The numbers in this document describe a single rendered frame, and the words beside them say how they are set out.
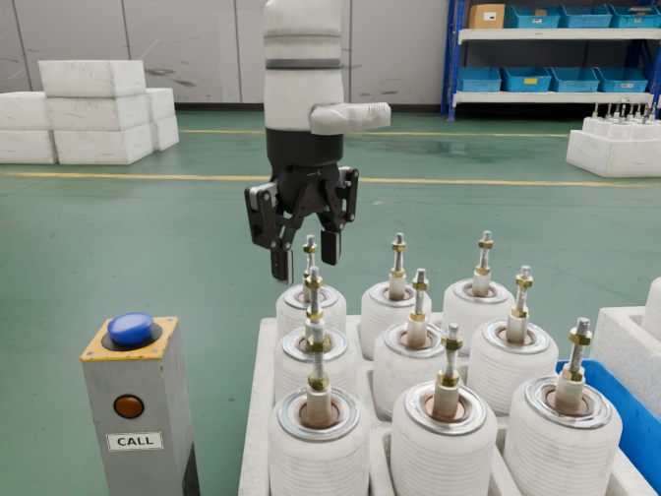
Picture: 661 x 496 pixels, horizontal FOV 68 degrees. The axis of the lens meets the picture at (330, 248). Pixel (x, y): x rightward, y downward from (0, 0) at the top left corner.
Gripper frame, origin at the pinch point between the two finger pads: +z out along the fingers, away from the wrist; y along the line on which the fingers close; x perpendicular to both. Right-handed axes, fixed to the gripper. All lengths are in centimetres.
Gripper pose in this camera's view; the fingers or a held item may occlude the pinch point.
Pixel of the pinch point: (308, 261)
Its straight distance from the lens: 52.4
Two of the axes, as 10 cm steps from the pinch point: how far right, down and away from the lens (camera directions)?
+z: 0.1, 9.3, 3.6
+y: -6.8, 2.7, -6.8
